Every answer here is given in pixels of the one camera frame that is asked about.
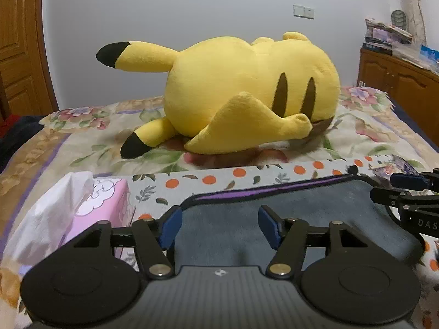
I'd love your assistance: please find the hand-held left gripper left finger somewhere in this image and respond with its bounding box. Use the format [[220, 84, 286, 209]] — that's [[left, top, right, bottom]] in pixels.
[[73, 206, 183, 279]]

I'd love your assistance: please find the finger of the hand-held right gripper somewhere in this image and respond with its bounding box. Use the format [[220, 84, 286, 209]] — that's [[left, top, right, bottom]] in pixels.
[[369, 186, 418, 209], [390, 169, 439, 193]]

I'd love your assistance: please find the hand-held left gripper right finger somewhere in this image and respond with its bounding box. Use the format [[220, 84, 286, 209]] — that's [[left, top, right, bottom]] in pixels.
[[257, 205, 370, 278]]

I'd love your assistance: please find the grey towel with purple trim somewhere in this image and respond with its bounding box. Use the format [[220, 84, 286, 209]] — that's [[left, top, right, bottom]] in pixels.
[[171, 166, 427, 271]]

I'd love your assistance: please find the wooden cabinet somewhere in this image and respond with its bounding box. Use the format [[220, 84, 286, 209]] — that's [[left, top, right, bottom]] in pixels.
[[358, 47, 439, 124]]

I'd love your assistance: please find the floral bedsheet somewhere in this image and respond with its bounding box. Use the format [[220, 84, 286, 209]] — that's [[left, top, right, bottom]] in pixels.
[[0, 86, 439, 329]]

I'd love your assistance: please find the white tissue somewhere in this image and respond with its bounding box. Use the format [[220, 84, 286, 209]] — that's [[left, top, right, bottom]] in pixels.
[[12, 171, 95, 265]]

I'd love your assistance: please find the clear plastic bag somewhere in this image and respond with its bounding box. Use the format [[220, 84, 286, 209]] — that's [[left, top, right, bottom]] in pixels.
[[393, 43, 439, 73]]

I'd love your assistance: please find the yellow plush toy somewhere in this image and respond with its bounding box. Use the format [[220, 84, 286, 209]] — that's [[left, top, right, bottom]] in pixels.
[[96, 32, 341, 160]]

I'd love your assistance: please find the stack of magazines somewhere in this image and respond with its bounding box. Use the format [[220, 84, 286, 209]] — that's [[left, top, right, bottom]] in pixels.
[[362, 16, 414, 56]]

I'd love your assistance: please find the grey green ribbed object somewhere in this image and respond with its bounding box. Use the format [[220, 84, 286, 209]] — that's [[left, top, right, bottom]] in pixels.
[[391, 8, 409, 30]]

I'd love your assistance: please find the dark cloth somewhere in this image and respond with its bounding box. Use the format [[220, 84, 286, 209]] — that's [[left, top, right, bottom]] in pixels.
[[0, 114, 46, 174]]

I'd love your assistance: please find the white wrapped pole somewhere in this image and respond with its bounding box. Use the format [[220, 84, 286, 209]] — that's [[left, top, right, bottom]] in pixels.
[[399, 0, 428, 47]]

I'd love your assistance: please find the wooden door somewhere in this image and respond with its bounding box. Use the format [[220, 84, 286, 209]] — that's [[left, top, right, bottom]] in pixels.
[[0, 0, 60, 121]]

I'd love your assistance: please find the white wall switch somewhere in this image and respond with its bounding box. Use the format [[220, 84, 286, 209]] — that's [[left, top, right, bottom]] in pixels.
[[293, 4, 315, 19]]

